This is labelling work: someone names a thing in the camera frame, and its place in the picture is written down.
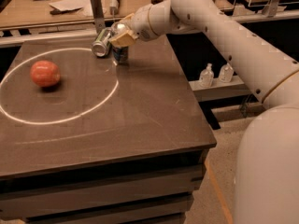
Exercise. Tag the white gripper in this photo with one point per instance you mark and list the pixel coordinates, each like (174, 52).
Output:
(140, 25)

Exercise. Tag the redbull can blue silver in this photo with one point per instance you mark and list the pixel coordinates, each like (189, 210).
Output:
(120, 54)

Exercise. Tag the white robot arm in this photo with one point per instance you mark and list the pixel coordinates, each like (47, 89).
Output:
(267, 163)

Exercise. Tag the green can lying sideways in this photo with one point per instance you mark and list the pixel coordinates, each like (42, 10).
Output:
(101, 45)

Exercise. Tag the white tube on desk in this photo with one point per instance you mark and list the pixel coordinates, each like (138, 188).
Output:
(114, 7)

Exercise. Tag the white paper sheet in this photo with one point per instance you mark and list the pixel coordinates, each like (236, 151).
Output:
(72, 5)

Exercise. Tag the clear bottle left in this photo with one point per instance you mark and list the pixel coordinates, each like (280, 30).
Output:
(206, 76)

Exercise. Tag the clear bottle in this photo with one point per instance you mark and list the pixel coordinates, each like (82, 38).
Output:
(226, 73)
(206, 76)

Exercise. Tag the red apple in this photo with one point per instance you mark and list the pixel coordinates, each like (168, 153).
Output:
(45, 73)

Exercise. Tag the clear bottle right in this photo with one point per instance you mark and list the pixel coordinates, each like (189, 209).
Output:
(226, 73)

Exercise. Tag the grey drawer cabinet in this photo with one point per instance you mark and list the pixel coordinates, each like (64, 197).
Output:
(157, 189)

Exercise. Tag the metal bracket post left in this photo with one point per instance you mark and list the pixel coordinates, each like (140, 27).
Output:
(98, 15)

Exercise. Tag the metal bracket post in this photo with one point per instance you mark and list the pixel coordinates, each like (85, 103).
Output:
(98, 15)
(271, 8)

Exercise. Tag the grey metal rail shelf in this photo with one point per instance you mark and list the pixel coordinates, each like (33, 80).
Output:
(219, 90)

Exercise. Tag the metal bracket post right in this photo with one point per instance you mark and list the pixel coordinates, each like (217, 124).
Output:
(271, 8)

